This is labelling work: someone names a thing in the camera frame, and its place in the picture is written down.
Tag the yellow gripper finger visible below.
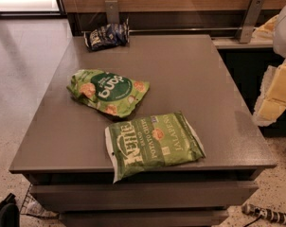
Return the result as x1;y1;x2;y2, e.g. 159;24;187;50
253;15;277;39
253;60;286;127

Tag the green rice chip bag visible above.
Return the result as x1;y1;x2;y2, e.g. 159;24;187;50
67;69;150;118

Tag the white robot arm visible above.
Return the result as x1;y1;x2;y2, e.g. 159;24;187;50
253;6;286;127

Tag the green Kettle jalapeno chip bag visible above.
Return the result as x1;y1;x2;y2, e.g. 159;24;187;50
105;112;206;183

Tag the blue chip bag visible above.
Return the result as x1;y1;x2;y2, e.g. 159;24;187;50
84;21;129;52

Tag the black bag on floor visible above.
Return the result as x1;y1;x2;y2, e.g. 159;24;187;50
0;193;20;227

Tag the black and white power strip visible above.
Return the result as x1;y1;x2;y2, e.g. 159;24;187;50
241;203;286;226

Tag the grey table with drawers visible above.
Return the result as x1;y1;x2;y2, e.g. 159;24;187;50
9;34;278;227

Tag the right metal wall bracket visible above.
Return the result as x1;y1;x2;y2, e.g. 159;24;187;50
236;0;265;44

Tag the metal wall bracket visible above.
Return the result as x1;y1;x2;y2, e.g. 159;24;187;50
105;0;119;24
236;0;265;44

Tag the horizontal metal rail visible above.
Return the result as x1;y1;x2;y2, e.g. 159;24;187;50
130;27;240;34

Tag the left metal wall bracket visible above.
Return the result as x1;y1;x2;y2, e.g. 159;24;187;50
105;0;119;24

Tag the wire basket under table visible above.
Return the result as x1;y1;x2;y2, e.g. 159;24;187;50
20;185;59;219

